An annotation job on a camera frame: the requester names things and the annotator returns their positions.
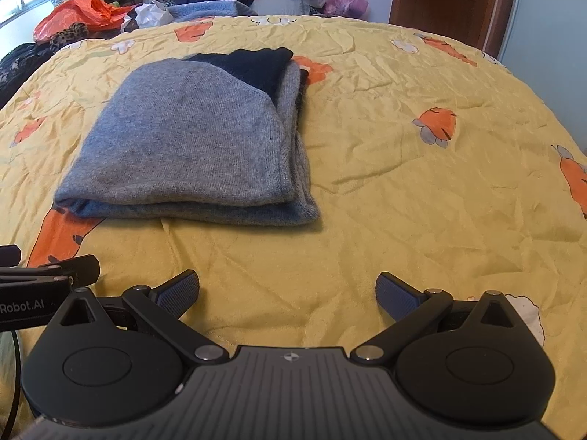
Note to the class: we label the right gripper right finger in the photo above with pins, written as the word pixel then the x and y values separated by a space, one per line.
pixel 415 314

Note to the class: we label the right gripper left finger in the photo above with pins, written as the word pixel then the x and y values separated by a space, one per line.
pixel 159 311

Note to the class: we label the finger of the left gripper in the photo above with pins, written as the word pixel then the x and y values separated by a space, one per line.
pixel 10 255
pixel 83 270

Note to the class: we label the grey navy knit sweater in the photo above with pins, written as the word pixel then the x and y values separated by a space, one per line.
pixel 211 137

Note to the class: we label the yellow cartoon print bedspread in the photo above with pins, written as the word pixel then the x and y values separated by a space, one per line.
pixel 428 160

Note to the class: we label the dark floral garment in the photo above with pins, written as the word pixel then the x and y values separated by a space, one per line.
pixel 18 65

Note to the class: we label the leopard print cloth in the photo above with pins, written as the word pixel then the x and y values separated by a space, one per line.
pixel 75 33

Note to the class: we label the orange plastic bag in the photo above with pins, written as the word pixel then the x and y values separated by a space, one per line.
pixel 97 15

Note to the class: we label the white crumpled plastic bag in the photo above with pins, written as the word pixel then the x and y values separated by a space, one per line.
pixel 146 16

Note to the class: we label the blue knit blanket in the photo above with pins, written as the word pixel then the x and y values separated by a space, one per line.
pixel 205 9

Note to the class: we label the brown wooden door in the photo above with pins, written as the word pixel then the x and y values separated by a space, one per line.
pixel 477 23

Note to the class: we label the pink plastic bag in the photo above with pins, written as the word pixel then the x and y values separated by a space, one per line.
pixel 354 9

